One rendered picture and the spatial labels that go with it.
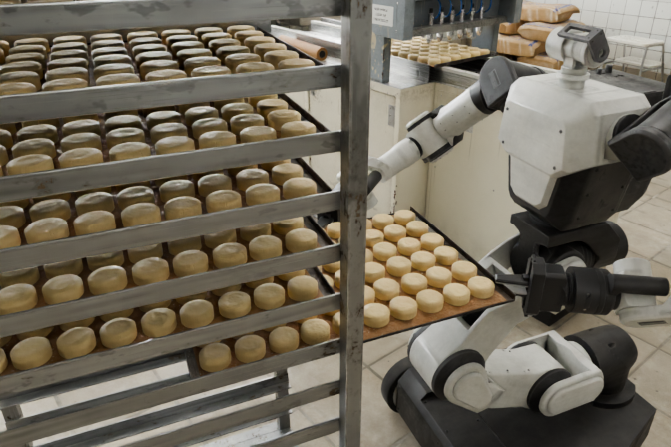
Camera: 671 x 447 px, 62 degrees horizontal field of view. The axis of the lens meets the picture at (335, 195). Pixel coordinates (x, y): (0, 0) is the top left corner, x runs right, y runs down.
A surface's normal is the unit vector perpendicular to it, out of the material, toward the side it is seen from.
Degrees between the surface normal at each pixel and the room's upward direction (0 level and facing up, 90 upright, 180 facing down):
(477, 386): 90
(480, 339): 90
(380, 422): 0
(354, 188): 90
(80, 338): 0
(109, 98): 90
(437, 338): 37
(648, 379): 0
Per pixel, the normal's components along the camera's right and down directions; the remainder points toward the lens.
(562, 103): -0.66, -0.51
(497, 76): -0.83, -0.07
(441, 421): 0.00, -0.90
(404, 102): 0.62, 0.34
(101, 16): 0.38, 0.40
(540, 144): -0.93, 0.18
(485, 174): -0.79, 0.27
